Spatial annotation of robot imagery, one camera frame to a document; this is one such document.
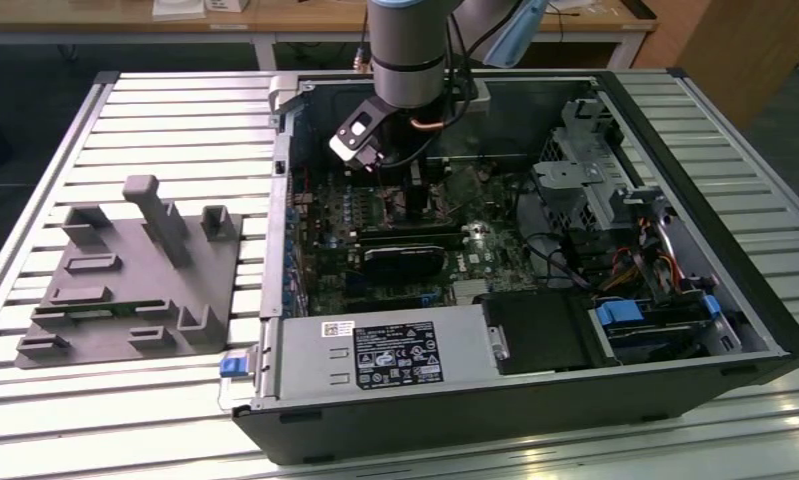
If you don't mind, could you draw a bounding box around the metal socket cover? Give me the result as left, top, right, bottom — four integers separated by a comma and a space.
437, 166, 488, 214

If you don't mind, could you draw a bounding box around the CPU socket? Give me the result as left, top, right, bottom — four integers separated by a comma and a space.
376, 184, 452, 232

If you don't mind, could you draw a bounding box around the black graphics card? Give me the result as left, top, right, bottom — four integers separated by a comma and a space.
361, 243, 448, 287

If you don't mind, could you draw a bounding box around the green motherboard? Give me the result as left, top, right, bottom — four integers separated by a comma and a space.
285, 158, 557, 319

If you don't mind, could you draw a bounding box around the grey metal drive cage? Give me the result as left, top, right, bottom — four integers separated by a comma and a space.
528, 97, 680, 231

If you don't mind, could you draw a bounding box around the silver chipset heatsink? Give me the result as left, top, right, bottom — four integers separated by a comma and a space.
452, 279, 492, 304

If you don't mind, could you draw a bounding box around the wooden desk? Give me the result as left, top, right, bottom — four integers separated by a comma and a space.
0, 0, 660, 71

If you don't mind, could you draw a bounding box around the black plastic shroud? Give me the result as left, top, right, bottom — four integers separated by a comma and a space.
481, 289, 607, 377

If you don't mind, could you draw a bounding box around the grey power supply unit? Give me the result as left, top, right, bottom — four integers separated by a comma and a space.
274, 304, 500, 401

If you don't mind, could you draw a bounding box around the hard disk in blue carrier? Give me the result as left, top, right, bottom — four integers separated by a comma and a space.
588, 297, 720, 362

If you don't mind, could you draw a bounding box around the grey parts rack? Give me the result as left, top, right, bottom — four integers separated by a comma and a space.
12, 174, 245, 371

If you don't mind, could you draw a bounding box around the blue case latch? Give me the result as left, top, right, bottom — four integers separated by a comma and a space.
217, 352, 252, 380

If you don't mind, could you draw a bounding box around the black PC case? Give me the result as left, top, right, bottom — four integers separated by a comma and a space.
229, 68, 799, 466

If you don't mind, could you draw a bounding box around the wooden cabinet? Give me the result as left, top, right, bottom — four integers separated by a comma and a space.
675, 0, 799, 130

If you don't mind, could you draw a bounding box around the green RAM stick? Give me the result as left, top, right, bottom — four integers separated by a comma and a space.
56, 305, 140, 319

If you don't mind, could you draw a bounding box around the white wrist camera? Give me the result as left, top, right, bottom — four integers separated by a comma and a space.
328, 97, 388, 174

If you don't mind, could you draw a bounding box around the grey case handle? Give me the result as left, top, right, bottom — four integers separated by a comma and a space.
266, 74, 301, 115

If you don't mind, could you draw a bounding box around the black cable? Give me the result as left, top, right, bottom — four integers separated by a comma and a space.
523, 232, 595, 292

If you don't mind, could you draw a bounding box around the coloured wire bundle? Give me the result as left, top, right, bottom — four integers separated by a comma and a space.
597, 247, 684, 296

